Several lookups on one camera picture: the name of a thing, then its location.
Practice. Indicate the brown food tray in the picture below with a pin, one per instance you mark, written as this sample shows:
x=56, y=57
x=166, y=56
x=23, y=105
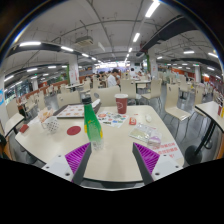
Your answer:
x=71, y=111

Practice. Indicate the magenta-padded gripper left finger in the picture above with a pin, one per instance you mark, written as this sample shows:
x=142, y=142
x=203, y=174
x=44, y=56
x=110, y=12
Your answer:
x=77, y=158

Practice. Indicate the small red box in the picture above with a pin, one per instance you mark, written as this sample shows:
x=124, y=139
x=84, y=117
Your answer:
x=24, y=128

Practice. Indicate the flat round red coaster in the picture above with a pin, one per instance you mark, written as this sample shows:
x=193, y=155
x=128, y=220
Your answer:
x=74, y=130

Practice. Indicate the ceiling air conditioner unit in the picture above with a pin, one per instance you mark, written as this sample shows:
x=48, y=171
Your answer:
x=84, y=41

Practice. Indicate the red sauce packet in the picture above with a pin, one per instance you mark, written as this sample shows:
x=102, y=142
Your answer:
x=132, y=121

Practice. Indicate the colourful sticker sheet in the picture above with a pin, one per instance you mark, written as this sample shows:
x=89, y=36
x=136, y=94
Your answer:
x=112, y=119

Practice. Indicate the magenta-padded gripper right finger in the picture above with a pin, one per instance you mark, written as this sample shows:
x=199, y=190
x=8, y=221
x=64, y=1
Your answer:
x=148, y=159

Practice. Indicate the white polka-dot mug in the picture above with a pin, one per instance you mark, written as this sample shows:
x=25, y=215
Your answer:
x=51, y=125

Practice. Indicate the ceiling lights group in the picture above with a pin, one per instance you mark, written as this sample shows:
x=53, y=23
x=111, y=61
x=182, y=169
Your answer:
x=151, y=8

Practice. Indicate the clear plastic bag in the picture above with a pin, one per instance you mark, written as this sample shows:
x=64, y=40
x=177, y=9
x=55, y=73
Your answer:
x=143, y=132

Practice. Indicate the white paper napkin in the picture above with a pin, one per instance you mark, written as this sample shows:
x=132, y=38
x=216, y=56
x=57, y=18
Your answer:
x=96, y=103

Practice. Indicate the person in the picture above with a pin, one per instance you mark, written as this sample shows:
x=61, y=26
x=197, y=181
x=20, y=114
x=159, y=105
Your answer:
x=112, y=80

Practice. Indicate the green plastic drink bottle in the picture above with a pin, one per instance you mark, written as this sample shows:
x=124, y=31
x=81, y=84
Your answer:
x=90, y=123

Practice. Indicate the red paper cup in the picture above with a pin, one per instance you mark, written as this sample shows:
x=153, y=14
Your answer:
x=121, y=104

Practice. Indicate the beige table with black leg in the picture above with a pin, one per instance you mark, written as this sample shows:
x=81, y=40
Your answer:
x=13, y=121
x=208, y=111

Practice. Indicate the beige chairs group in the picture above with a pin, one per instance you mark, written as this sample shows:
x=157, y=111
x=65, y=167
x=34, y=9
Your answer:
x=110, y=95

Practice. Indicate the white notice with red print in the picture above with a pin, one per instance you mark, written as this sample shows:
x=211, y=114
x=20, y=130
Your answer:
x=168, y=150

